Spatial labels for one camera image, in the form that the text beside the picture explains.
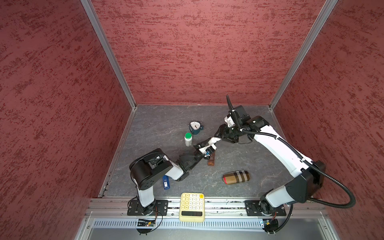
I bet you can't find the aluminium corner post right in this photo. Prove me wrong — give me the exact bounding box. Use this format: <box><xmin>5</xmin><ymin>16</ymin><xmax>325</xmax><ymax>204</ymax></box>
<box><xmin>269</xmin><ymin>0</ymin><xmax>338</xmax><ymax>112</ymax></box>

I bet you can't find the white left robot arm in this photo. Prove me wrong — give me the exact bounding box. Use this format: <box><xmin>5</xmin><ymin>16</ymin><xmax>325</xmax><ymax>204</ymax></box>
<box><xmin>129</xmin><ymin>140</ymin><xmax>217</xmax><ymax>216</ymax></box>

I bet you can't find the aluminium corner post left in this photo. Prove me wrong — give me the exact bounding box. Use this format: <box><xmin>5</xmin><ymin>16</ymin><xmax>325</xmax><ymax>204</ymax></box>
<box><xmin>81</xmin><ymin>0</ymin><xmax>137</xmax><ymax>111</ymax></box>

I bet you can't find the small white pill bottle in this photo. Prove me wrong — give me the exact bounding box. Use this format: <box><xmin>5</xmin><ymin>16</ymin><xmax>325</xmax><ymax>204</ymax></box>
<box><xmin>208</xmin><ymin>137</ymin><xmax>221</xmax><ymax>145</ymax></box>

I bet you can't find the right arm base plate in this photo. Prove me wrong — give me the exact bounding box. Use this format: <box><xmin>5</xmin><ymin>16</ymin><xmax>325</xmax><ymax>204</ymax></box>
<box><xmin>244</xmin><ymin>200</ymin><xmax>287</xmax><ymax>217</ymax></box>

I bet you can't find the plaid checkered pouch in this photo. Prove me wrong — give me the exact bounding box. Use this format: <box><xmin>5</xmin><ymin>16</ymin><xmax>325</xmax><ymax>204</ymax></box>
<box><xmin>222</xmin><ymin>170</ymin><xmax>251</xmax><ymax>185</ymax></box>

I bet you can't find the aluminium corner post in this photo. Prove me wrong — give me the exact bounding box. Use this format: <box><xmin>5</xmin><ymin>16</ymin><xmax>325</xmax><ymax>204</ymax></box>
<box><xmin>81</xmin><ymin>0</ymin><xmax>137</xmax><ymax>111</ymax></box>
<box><xmin>269</xmin><ymin>0</ymin><xmax>338</xmax><ymax>112</ymax></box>

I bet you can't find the yellow calculator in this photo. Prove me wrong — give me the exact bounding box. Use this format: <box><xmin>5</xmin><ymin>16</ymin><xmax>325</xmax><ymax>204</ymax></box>
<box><xmin>179</xmin><ymin>193</ymin><xmax>205</xmax><ymax>223</ymax></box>

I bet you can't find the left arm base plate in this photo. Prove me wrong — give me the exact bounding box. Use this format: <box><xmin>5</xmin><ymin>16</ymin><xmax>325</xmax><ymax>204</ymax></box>
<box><xmin>127</xmin><ymin>199</ymin><xmax>169</xmax><ymax>217</ymax></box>

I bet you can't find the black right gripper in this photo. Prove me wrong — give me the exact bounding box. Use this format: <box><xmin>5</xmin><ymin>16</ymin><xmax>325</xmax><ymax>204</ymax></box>
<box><xmin>214</xmin><ymin>122</ymin><xmax>245</xmax><ymax>143</ymax></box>

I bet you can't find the black corrugated right cable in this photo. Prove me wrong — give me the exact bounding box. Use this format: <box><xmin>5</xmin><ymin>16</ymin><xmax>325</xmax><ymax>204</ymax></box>
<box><xmin>225</xmin><ymin>95</ymin><xmax>357</xmax><ymax>233</ymax></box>

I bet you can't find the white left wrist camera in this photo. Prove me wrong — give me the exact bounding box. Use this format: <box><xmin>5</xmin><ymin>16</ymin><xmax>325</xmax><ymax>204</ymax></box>
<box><xmin>199</xmin><ymin>144</ymin><xmax>217</xmax><ymax>160</ymax></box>

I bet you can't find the teal dial kitchen scale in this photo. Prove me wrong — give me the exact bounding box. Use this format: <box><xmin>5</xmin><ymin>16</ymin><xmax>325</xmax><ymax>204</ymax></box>
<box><xmin>189</xmin><ymin>121</ymin><xmax>205</xmax><ymax>135</ymax></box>

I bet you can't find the green capped pill bottle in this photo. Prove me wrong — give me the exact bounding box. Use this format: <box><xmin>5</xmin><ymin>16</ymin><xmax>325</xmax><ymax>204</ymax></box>
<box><xmin>184</xmin><ymin>133</ymin><xmax>193</xmax><ymax>147</ymax></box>

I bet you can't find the brown weekly pill organizer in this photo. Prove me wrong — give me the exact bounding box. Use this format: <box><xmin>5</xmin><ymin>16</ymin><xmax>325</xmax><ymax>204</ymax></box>
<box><xmin>207</xmin><ymin>153</ymin><xmax>216</xmax><ymax>167</ymax></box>

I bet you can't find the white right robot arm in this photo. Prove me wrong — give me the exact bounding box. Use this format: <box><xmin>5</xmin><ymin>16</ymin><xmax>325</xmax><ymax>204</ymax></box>
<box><xmin>209</xmin><ymin>103</ymin><xmax>325</xmax><ymax>215</ymax></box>

